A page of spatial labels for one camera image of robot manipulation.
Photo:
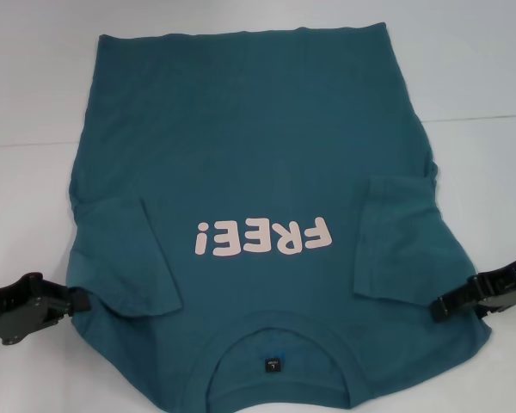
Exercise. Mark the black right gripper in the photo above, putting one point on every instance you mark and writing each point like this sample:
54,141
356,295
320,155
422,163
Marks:
507,286

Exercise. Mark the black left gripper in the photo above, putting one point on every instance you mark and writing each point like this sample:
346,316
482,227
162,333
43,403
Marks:
13,312

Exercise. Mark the teal t-shirt with pink print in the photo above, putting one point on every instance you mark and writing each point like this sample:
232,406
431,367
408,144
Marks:
241,150

